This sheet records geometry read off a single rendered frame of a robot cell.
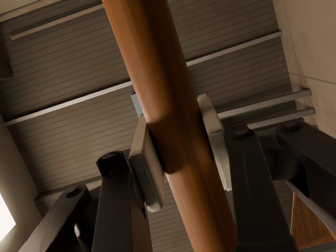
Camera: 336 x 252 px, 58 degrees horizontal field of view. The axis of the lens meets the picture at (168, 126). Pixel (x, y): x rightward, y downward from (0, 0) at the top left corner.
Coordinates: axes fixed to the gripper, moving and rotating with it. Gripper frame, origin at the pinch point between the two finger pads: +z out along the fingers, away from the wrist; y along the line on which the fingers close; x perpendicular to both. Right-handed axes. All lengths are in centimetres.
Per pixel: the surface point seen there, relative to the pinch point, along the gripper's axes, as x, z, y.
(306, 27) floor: -35, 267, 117
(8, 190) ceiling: -108, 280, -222
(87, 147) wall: -102, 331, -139
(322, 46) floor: -51, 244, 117
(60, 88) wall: -25, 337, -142
